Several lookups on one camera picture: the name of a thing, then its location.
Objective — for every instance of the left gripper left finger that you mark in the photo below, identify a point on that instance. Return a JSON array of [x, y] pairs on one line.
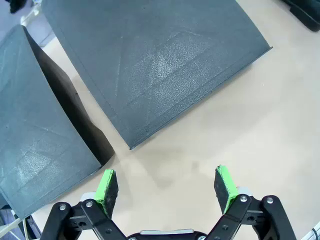
[[107, 195]]

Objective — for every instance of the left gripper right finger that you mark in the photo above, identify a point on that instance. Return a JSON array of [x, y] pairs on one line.
[[225, 190]]

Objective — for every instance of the black shoe stand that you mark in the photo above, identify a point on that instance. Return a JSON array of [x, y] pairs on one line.
[[37, 125], [155, 75]]

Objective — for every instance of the black leather loafer shoe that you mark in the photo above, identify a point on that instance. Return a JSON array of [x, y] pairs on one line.
[[307, 15]]

